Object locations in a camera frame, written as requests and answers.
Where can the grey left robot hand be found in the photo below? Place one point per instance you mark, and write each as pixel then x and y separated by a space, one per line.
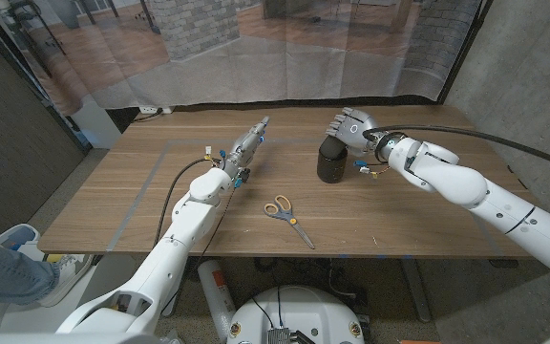
pixel 244 148

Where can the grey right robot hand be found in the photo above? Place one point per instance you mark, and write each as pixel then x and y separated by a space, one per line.
pixel 353 131

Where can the black mug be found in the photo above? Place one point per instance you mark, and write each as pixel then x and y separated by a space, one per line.
pixel 330 169

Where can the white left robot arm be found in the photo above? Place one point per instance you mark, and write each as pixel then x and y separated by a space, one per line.
pixel 179 239

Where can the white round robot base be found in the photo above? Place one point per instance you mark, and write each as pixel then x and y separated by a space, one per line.
pixel 299 310

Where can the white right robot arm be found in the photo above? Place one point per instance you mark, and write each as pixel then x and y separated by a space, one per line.
pixel 475 191

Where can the printed room backdrop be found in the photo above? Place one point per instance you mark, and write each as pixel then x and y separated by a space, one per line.
pixel 265 57

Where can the white power strip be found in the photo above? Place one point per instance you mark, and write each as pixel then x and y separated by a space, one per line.
pixel 153 109

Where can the black backdrop stand pole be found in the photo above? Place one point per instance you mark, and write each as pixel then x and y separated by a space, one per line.
pixel 466 48
pixel 31 79

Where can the white roll with orange label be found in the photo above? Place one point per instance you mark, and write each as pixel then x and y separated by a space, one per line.
pixel 215 291

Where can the white sneaker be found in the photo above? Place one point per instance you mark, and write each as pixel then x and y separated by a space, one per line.
pixel 67 277

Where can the dark grey partition panel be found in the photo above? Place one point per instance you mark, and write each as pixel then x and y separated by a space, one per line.
pixel 12 153

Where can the white and blue step stool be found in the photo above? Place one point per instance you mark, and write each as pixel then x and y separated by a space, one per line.
pixel 17 236

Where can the white robot torso edge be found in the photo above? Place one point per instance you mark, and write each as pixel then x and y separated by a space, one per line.
pixel 65 338

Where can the person's leg in jeans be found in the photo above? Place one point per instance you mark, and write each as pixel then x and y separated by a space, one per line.
pixel 3 274

